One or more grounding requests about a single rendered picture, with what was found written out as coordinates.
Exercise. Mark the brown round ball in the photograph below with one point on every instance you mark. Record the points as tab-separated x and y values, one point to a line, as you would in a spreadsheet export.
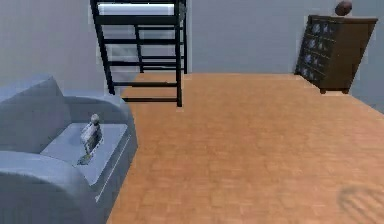
343	8

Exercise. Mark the dark brown chest of drawers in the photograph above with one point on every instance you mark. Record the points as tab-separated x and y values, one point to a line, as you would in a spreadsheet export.
346	56

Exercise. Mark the blue-grey armchair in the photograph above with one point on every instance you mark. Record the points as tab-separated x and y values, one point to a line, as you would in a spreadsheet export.
40	186

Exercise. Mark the black ladder shelf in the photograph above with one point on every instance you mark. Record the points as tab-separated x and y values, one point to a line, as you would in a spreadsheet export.
143	20

